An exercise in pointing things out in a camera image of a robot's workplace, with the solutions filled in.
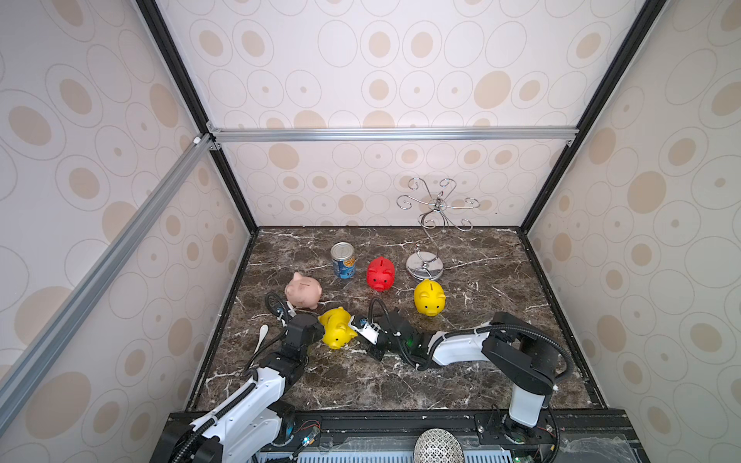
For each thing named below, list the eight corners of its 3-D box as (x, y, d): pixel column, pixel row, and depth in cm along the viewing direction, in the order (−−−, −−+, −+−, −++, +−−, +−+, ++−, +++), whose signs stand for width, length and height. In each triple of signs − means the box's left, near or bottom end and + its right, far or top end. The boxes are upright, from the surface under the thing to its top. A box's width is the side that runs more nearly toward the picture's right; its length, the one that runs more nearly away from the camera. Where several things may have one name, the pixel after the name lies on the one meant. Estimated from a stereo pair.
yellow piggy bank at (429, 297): (415, 319, 95) (419, 304, 88) (413, 294, 101) (416, 279, 94) (441, 319, 95) (447, 304, 88) (437, 294, 101) (442, 279, 94)
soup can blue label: (333, 278, 106) (329, 260, 98) (335, 260, 112) (331, 241, 103) (355, 278, 106) (353, 260, 98) (356, 260, 112) (354, 241, 103)
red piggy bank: (364, 287, 104) (363, 270, 96) (378, 271, 109) (378, 253, 101) (383, 299, 101) (384, 282, 93) (397, 282, 106) (399, 264, 97)
